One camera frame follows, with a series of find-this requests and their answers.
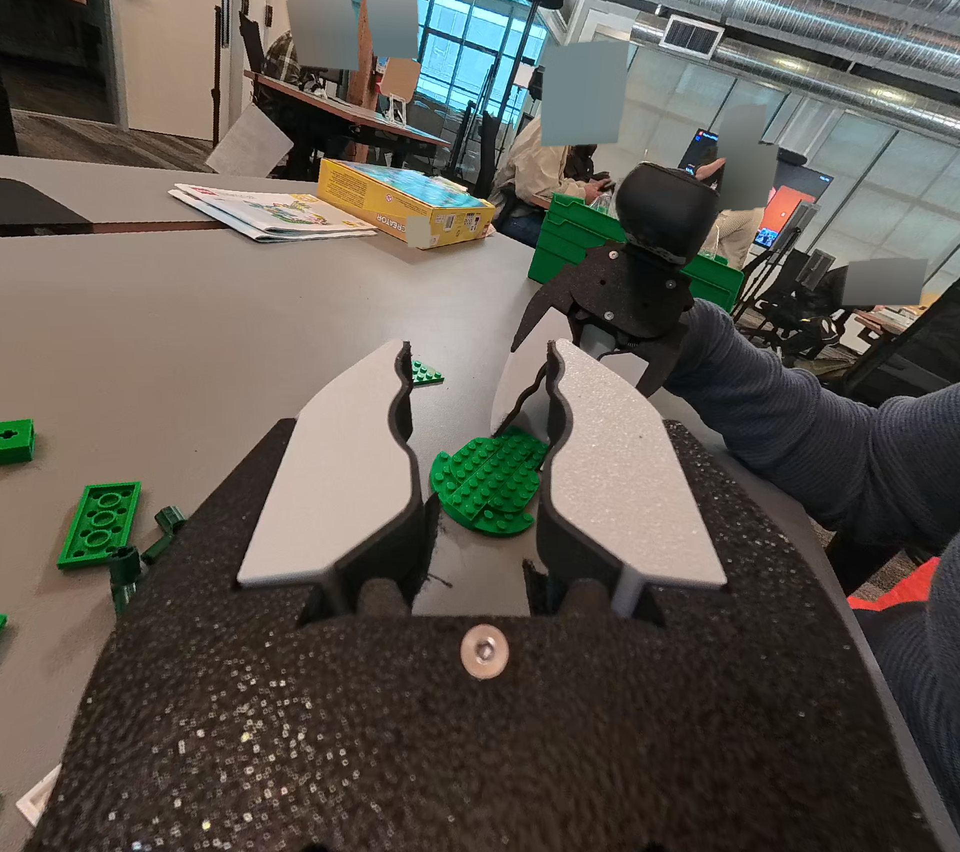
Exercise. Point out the green lego brick with hole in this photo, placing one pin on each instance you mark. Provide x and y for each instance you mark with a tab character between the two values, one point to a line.
15	441

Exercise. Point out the lego instruction booklet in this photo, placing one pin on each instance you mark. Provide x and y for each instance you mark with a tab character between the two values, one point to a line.
225	222
285	207

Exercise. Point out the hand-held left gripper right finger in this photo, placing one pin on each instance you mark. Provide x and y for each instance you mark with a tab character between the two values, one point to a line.
622	477

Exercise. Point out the green plastic bin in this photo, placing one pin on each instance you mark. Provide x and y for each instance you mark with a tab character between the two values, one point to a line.
570	252

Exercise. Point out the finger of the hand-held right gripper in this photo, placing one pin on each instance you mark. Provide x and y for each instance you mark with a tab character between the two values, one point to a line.
516	379

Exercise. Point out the person's torso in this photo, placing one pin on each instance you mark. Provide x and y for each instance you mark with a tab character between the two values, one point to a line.
922	679

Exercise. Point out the wooden background desk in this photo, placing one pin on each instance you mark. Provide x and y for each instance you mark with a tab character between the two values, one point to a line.
337	109

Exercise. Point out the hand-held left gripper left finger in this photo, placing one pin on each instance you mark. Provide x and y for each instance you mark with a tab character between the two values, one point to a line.
337	462

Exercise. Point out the white door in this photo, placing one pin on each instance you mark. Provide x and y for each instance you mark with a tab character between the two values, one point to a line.
172	19

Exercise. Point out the green lego plate assembly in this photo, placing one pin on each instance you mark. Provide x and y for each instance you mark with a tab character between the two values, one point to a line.
487	484

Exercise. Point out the white vent grille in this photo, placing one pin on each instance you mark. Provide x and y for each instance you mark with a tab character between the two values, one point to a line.
691	34

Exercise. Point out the dark green lego connector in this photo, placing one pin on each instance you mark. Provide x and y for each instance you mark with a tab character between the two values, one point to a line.
124	578
165	529

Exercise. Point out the green lego plate underside up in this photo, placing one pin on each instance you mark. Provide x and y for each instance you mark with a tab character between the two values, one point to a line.
99	526

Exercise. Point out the small green lego plate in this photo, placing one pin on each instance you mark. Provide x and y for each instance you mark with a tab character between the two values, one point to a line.
424	373

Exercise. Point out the yellow lego box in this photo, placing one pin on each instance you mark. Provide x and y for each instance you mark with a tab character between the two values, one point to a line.
397	199

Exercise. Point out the pale grey sheet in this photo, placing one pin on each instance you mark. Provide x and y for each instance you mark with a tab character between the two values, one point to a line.
251	143

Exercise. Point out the white plastic piece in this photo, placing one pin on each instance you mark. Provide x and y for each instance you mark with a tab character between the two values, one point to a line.
37	799

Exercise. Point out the orange monitor screen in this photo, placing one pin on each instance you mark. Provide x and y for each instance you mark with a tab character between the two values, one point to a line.
791	203

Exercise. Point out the person's right forearm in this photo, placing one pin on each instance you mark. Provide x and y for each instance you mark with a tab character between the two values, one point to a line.
810	432

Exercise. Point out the wooden post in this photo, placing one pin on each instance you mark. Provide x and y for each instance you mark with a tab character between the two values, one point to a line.
367	117

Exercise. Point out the small white framed sign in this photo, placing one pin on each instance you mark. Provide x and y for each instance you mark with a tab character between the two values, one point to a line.
397	109

